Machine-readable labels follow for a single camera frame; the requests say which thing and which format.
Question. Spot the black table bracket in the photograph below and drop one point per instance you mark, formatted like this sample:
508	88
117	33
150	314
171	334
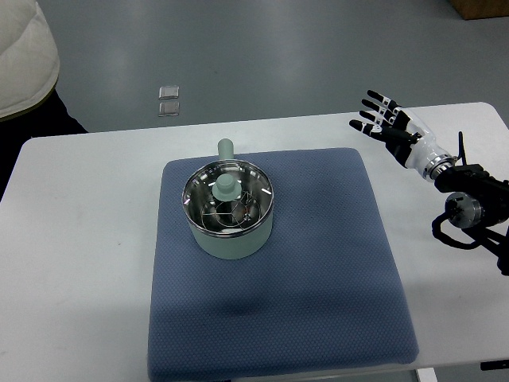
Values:
494	365

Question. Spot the wire steaming rack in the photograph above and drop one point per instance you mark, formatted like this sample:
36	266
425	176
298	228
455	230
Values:
241	213

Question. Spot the glass lid with green knob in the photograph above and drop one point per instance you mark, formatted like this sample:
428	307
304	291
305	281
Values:
225	180

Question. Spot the upper floor socket plate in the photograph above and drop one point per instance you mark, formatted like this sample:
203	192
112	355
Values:
169	92

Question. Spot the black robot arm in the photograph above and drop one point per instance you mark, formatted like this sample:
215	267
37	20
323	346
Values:
476	202

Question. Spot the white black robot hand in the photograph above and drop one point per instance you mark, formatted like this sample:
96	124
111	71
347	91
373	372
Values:
406	137

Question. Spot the blue fabric mat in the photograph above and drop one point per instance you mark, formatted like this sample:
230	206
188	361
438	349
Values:
322	293

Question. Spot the brown cardboard box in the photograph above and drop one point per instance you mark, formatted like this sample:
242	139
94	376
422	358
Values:
480	9

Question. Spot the green pot with steel interior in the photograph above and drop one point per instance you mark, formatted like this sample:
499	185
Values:
236	247

